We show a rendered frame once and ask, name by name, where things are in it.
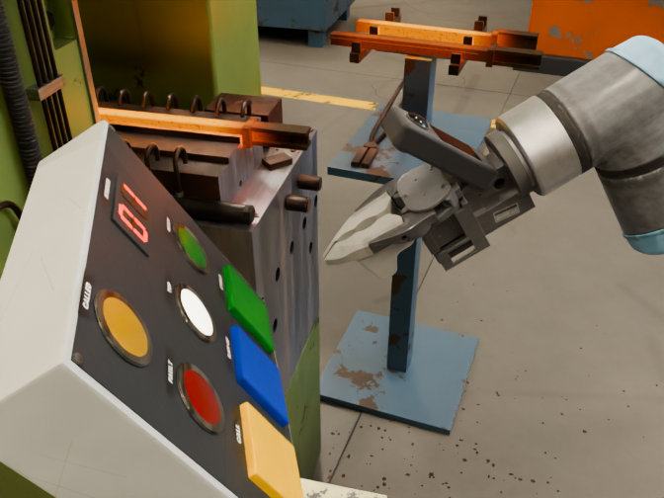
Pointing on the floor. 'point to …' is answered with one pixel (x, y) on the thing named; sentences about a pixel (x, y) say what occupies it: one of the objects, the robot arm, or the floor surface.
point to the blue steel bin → (303, 16)
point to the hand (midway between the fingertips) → (332, 248)
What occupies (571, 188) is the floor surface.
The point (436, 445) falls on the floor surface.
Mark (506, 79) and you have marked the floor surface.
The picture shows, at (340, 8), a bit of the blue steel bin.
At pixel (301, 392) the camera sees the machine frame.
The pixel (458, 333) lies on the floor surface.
